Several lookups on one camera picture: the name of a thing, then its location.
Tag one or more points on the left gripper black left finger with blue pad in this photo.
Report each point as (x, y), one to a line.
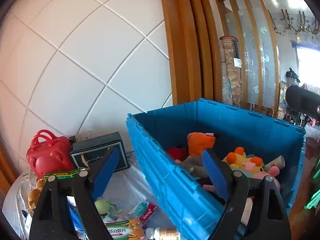
(52, 218)

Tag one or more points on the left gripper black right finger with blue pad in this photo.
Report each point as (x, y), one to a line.
(268, 218)

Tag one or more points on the brown teddy bear plush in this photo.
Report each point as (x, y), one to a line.
(34, 195)

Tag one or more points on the green yellow carton box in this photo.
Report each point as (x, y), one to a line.
(62, 174)

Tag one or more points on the pink plush toy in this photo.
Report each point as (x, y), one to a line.
(273, 172)

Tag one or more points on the green frog plush toy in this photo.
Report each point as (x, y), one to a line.
(106, 207)

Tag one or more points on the red bear-shaped plastic case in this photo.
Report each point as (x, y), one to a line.
(49, 153)

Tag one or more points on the yellow duck plush toy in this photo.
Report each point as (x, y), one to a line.
(239, 160)

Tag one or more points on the rolled patterned carpet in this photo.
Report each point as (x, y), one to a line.
(231, 67)

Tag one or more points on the dark green gift bag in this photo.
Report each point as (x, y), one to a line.
(85, 153)

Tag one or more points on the green orange medicine box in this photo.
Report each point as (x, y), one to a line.
(126, 230)

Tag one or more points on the red teal small box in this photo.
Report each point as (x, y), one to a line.
(143, 211)

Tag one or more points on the grey plush toy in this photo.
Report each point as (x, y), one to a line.
(194, 165)

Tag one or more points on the wooden glass partition screen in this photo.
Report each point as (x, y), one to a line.
(252, 24)

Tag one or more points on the white small bottle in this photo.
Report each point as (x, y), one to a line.
(162, 233)

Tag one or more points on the orange plush toy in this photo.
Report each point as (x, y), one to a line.
(198, 142)

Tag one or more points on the blue plastic storage crate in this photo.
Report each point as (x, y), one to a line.
(194, 211)

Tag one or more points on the wooden door frame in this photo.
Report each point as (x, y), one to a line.
(194, 53)

